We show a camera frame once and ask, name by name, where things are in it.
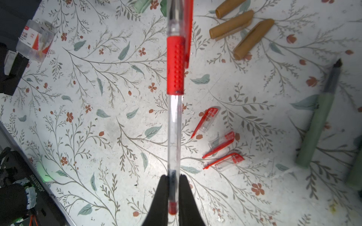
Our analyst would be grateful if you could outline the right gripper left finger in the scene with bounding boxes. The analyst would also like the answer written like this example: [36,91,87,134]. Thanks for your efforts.
[142,175,169,226]

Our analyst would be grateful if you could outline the red pen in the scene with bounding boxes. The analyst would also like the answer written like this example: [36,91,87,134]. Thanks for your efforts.
[166,1,194,215]

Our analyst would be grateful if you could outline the red pen cap two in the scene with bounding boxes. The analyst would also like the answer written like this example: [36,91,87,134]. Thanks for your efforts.
[202,131,235,159]

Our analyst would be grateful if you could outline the brown pen cap three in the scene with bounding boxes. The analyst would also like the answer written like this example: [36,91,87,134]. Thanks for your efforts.
[209,10,254,39]

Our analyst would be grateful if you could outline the green pen cap three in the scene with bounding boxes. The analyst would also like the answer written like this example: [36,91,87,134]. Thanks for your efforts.
[133,0,151,14]

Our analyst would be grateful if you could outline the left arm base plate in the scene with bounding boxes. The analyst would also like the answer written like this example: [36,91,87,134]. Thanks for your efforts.
[1,147,71,226]

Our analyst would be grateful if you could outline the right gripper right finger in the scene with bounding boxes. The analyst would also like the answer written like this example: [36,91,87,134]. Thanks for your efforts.
[179,175,205,226]

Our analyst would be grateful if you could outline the brown pen cap one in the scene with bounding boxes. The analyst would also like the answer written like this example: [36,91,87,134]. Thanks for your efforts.
[233,19,275,60]

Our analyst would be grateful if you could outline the red pen cap one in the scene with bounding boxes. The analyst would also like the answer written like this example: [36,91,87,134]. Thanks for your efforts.
[191,107,220,139]

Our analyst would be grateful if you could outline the brown pen cap two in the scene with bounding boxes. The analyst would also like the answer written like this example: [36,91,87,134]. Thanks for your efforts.
[216,0,246,19]

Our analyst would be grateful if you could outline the small clear plastic box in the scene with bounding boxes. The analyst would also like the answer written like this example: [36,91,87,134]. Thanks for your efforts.
[16,19,55,63]

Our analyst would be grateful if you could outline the red pen cap three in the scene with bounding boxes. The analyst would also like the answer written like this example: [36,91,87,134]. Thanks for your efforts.
[203,153,245,172]

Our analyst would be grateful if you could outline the green pen cap one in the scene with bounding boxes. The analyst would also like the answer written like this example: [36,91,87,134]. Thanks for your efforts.
[160,0,167,17]

